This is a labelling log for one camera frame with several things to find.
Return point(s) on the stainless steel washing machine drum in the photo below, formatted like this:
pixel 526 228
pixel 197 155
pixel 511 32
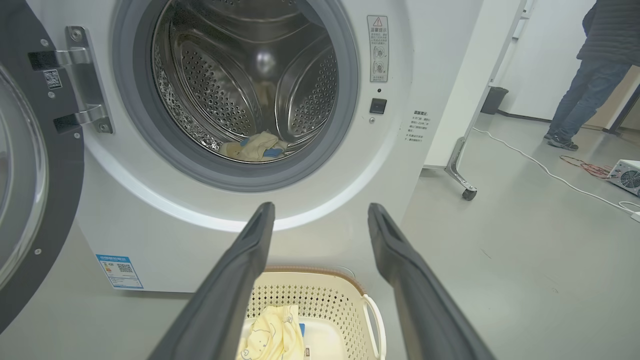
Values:
pixel 225 75

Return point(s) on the round black glass washer door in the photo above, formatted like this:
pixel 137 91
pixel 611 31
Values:
pixel 60 175

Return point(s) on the yellow garment with blue trim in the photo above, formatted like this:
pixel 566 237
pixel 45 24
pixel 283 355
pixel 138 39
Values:
pixel 255 147

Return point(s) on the metal washing machine door hinge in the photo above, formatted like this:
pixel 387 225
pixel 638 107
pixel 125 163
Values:
pixel 85 80

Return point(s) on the white front-load washing machine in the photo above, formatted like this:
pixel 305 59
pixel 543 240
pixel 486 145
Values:
pixel 350 190

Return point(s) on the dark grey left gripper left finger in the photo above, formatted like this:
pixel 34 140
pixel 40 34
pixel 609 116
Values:
pixel 225 300

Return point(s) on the small QR code sticker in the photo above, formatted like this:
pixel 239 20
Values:
pixel 52 79

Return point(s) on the blue energy label sticker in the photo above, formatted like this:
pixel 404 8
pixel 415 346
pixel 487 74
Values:
pixel 120 272

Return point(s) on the pale yellow bear-print garment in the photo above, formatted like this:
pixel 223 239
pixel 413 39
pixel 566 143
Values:
pixel 272 335

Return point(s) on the white warning sticker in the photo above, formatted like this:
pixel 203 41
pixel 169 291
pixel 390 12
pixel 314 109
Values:
pixel 378 50

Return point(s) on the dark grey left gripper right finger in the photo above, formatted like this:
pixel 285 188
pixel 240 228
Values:
pixel 420 305

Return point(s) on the black waste bin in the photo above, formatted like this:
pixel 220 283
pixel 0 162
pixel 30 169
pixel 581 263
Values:
pixel 494 100

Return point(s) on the cream perforated laundry basket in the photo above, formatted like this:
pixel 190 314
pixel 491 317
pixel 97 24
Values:
pixel 330 305

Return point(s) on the white power supply box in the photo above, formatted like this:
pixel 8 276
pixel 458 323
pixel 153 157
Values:
pixel 627 176

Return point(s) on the black door lock socket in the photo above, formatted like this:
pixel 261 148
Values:
pixel 378 106

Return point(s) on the metal stand leg with caster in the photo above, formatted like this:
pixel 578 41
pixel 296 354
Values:
pixel 457 165

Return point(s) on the person in dark jacket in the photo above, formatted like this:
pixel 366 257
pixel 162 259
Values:
pixel 600 50

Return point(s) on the white partition panel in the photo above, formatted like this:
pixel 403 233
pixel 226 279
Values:
pixel 470 75

